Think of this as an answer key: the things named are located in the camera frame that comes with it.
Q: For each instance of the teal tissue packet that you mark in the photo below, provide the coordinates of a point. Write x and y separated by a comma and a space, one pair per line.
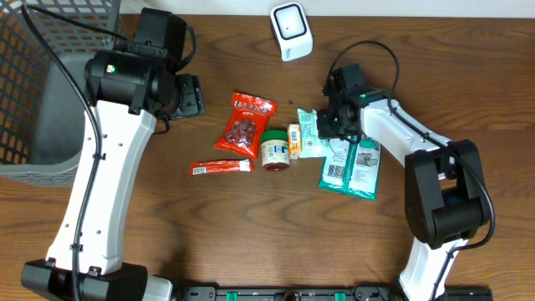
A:
312, 145

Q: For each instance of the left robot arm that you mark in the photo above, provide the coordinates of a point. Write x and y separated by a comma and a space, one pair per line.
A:
129, 93

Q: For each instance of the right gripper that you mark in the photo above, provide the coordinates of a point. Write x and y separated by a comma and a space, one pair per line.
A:
325, 130

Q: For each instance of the small orange packet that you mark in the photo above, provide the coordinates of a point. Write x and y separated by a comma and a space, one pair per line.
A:
294, 141

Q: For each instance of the white barcode scanner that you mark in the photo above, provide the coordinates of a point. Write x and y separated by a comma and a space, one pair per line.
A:
291, 31

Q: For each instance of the red snack bag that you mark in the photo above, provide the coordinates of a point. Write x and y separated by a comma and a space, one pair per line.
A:
248, 121

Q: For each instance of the green-lid seasoning jar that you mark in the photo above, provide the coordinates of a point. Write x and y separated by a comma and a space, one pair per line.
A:
275, 150

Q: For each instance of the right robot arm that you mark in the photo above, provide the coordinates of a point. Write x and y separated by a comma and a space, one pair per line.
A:
447, 205

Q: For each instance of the green 3M product package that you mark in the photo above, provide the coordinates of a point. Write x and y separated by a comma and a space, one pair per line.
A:
353, 169

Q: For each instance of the red stick packet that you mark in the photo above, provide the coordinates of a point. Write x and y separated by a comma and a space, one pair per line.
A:
222, 166

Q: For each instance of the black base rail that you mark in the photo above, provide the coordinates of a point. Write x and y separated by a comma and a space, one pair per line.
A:
360, 293

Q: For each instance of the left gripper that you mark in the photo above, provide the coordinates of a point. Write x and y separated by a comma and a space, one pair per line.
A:
192, 102

